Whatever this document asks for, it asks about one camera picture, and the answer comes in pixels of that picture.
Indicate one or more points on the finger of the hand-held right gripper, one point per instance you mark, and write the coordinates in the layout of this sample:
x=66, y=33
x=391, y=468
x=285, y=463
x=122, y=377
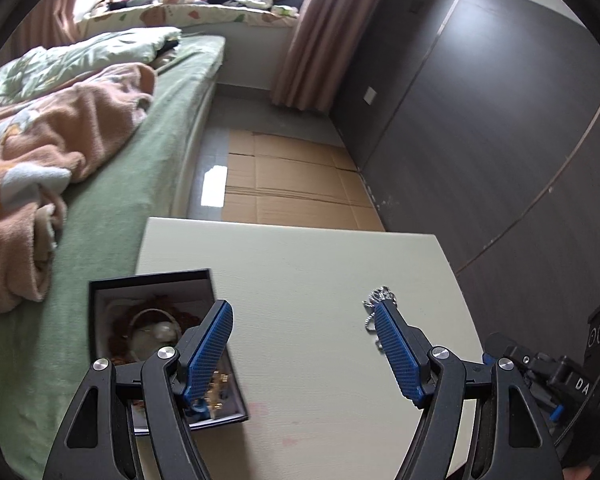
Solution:
x=545, y=375

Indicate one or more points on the dark brown wardrobe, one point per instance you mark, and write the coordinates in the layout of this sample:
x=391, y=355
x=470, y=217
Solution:
x=480, y=110

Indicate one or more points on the dark cloth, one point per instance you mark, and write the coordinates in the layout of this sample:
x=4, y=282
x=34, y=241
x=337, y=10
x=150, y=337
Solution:
x=166, y=49

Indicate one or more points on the green bed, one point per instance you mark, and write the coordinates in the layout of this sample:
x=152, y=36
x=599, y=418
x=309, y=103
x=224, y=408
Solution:
x=130, y=185

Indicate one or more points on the printed window seat cushion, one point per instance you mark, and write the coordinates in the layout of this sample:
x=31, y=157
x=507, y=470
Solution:
x=180, y=15

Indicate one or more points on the flat cardboard sheet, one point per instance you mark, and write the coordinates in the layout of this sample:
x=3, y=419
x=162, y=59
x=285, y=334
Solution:
x=290, y=185

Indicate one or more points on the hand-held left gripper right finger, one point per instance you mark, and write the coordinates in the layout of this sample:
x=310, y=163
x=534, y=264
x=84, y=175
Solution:
x=395, y=345

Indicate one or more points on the pink curtain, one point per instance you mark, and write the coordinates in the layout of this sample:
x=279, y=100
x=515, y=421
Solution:
x=310, y=50
x=50, y=25

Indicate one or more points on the black square box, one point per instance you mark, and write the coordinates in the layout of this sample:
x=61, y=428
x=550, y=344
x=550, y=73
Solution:
x=150, y=280

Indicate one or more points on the white wall socket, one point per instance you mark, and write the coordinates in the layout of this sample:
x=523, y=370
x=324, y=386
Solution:
x=370, y=96

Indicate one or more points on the peach fleece blanket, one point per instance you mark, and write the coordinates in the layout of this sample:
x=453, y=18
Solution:
x=30, y=160

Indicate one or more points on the light green quilt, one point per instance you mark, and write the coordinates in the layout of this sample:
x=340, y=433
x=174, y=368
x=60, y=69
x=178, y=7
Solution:
x=105, y=45

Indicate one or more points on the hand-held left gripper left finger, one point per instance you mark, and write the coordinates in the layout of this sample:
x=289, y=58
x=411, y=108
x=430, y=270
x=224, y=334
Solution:
x=207, y=350

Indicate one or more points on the small green box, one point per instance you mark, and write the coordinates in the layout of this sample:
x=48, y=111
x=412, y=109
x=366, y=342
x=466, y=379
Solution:
x=285, y=9

